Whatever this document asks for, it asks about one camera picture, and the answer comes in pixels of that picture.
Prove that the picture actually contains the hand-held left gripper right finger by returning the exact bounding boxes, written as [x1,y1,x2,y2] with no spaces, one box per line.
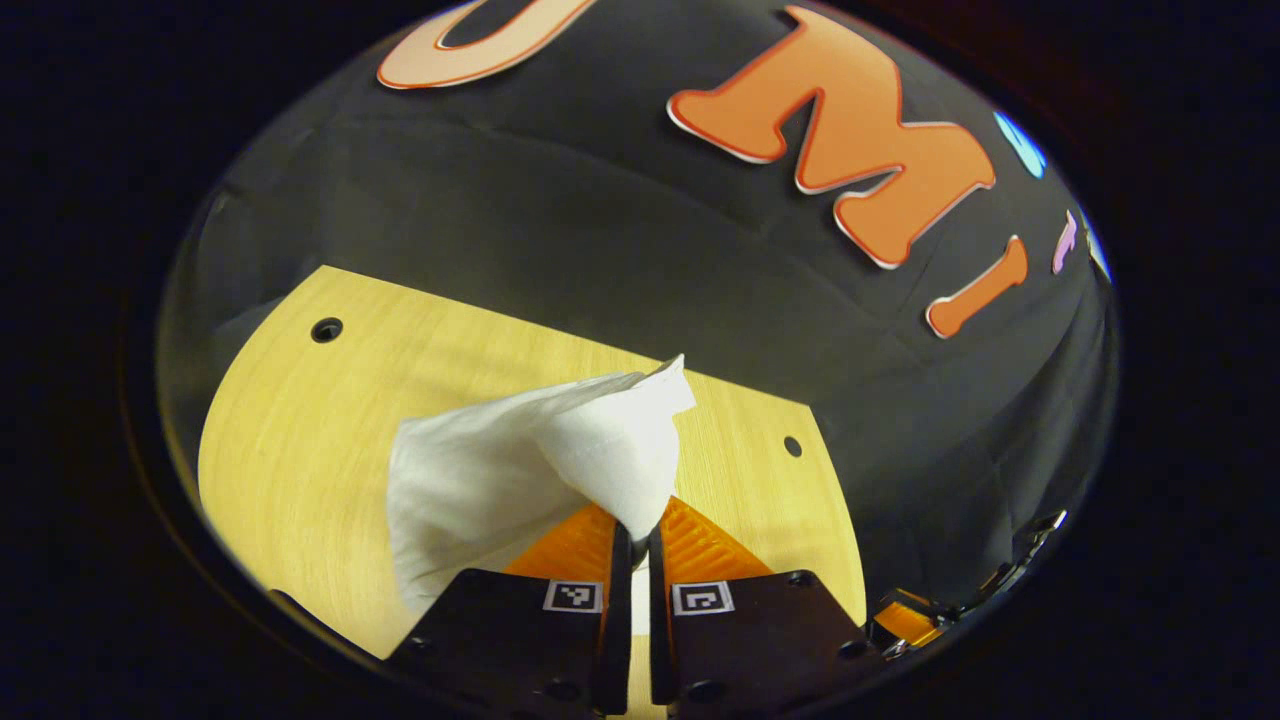
[646,494,888,720]

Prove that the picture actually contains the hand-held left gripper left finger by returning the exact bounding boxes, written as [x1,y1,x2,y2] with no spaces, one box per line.
[383,502,635,719]

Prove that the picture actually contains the white jeans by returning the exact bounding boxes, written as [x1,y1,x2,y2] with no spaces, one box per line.
[387,354,698,641]

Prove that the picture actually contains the black backdrop cloth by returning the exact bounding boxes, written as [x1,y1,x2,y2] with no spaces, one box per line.
[155,0,1121,611]

